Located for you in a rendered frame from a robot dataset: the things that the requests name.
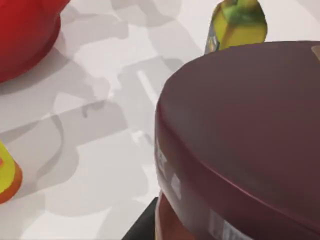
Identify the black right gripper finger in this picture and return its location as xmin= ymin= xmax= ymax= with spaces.
xmin=121 ymin=195 xmax=161 ymax=240

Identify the dark red round can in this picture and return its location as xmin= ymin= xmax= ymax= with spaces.
xmin=153 ymin=41 xmax=320 ymax=240

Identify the yellow and orange bottle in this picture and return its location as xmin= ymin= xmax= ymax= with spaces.
xmin=0 ymin=139 xmax=24 ymax=205

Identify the red round object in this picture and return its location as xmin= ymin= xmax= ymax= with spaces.
xmin=0 ymin=0 xmax=71 ymax=84

